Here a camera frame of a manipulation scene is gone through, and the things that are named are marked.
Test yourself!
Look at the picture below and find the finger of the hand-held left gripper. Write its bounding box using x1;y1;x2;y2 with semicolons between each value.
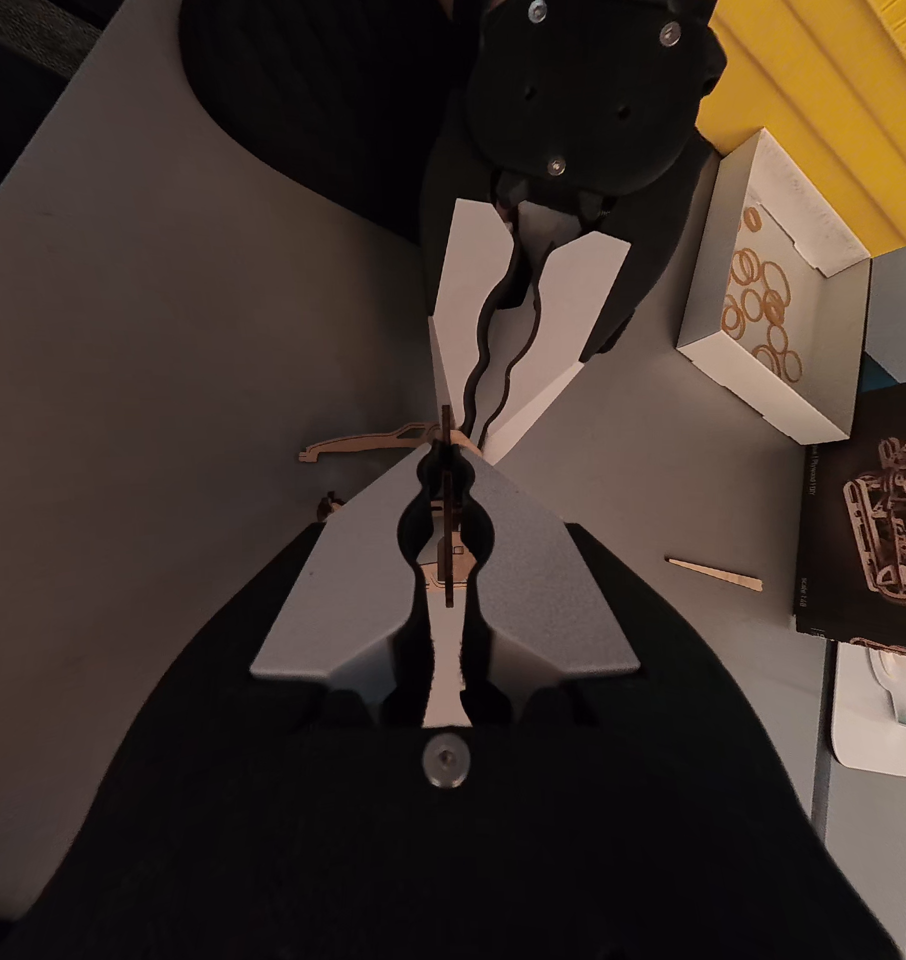
426;197;517;447
480;229;633;464

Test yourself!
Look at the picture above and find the dark model kit box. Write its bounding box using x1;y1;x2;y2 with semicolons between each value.
794;378;906;665

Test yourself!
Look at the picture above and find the pile of tan rubber bands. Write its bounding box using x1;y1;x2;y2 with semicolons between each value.
721;206;805;385

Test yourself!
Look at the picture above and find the curved wooden part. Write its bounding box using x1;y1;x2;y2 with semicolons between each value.
297;422;471;464

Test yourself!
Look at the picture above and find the person's dark clothing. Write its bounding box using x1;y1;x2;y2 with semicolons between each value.
179;0;499;243

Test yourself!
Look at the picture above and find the white cardboard box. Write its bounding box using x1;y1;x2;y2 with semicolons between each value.
676;127;873;444

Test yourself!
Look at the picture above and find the yellow ribbed plastic bin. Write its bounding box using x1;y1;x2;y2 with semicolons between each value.
694;0;906;255

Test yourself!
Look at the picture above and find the wooden model assembly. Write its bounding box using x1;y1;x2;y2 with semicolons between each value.
316;405;475;609

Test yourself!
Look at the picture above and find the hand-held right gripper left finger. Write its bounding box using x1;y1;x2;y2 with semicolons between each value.
249;442;436;725

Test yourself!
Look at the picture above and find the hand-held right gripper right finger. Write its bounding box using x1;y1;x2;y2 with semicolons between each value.
460;450;642;725

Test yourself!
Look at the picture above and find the thin wooden wedge stick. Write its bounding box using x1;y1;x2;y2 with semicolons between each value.
664;556;765;594

